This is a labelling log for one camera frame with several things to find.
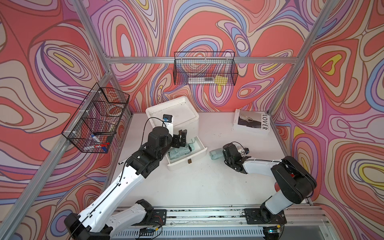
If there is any mint umbrella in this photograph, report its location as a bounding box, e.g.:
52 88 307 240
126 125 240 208
209 148 225 161
169 144 195 161

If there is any white drawer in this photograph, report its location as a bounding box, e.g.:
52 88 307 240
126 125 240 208
164 137 208 171

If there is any white drawer cabinet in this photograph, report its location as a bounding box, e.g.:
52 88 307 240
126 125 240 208
146 97 199 141

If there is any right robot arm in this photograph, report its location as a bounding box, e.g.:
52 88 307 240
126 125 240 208
223 143 317 221

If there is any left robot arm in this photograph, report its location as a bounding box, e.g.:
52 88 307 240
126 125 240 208
64 127 187 240

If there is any LOVER book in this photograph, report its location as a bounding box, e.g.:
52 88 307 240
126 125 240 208
233 109 271 134

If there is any red metal cup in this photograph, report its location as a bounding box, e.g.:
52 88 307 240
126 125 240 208
275 183 281 192

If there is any yellow item in basket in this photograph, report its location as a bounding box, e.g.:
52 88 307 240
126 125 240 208
214 75 228 86

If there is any blue red marker in basket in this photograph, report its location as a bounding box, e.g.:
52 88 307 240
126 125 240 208
90 134 110 152

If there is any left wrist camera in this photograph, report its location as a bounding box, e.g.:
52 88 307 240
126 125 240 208
163 114 174 136

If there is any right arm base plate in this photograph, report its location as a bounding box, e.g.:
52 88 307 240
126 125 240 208
242 208 287 226

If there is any black wire basket back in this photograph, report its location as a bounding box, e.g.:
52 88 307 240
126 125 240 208
173 50 239 86

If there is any black wire basket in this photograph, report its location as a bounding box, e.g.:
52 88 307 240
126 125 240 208
62 83 130 154
173 50 239 86

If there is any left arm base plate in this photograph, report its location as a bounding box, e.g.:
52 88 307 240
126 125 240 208
135 199 167 226

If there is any black wire basket left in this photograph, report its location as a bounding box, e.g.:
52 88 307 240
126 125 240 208
62 83 130 154

